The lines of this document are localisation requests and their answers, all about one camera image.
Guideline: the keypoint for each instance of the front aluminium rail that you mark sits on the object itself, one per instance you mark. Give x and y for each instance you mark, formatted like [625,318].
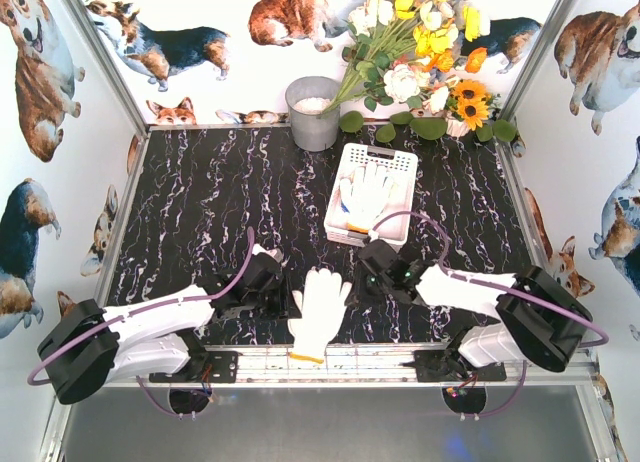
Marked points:
[270,365]

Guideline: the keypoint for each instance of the plain white knit glove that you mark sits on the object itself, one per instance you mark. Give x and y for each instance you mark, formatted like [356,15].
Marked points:
[366,193]

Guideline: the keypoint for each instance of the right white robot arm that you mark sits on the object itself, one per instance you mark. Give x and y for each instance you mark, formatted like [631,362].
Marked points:
[536,320]

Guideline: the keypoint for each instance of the artificial flower bouquet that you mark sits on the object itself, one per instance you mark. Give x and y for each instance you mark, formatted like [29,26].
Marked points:
[403,51]

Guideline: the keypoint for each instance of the grey metal bucket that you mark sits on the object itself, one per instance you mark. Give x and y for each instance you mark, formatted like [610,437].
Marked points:
[313,117]

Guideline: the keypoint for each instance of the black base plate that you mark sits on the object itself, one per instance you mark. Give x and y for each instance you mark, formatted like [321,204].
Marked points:
[207,366]
[448,365]

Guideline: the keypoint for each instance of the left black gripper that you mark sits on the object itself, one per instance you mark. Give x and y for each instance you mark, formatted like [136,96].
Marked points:
[284,302]

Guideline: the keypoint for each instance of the white perforated storage basket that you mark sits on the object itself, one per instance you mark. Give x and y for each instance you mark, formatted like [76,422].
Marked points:
[393,222]

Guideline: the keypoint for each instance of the small sunflower pot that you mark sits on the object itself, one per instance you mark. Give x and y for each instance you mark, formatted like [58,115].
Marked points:
[469,107]

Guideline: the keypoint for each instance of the blue dotted white glove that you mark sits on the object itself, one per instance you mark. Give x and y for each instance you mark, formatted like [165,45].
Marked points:
[344,208]

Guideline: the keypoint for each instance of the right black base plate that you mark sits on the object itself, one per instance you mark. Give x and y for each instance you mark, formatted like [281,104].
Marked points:
[448,365]

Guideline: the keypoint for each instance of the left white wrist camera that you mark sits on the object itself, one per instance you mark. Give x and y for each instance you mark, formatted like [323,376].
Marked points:
[274,253]

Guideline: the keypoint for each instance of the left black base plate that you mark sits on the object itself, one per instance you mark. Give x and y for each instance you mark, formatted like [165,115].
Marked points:
[207,366]

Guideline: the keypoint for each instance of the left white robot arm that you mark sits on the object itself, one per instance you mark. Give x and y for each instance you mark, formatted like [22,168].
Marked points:
[161,338]

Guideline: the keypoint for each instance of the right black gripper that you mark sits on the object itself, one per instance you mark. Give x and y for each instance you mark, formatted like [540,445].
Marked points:
[368,261]

